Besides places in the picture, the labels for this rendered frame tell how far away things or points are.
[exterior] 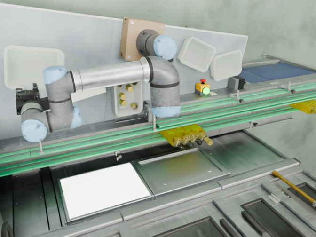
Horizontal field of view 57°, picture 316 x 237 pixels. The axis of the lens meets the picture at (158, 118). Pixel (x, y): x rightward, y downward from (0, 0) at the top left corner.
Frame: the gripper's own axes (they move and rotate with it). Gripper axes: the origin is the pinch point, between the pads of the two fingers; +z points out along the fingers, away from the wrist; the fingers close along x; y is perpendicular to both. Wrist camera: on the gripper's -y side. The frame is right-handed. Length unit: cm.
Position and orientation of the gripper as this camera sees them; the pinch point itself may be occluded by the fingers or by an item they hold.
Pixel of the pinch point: (35, 86)
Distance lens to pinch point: 132.6
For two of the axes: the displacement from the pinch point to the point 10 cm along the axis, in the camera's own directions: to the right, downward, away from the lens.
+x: -1.9, 8.5, 4.9
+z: -3.9, -5.3, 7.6
